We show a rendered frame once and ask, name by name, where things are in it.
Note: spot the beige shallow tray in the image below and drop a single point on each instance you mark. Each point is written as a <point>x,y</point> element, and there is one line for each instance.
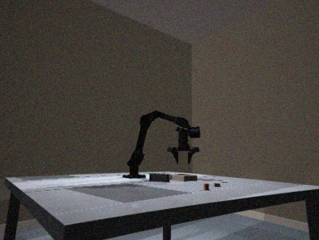
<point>183,177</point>

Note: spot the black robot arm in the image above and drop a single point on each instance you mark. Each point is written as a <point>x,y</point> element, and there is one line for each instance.
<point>145,121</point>

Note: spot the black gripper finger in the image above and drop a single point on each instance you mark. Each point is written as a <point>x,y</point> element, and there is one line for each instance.
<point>189,156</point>
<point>176,156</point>

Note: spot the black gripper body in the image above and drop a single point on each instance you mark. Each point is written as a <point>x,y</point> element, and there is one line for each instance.
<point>183,143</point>

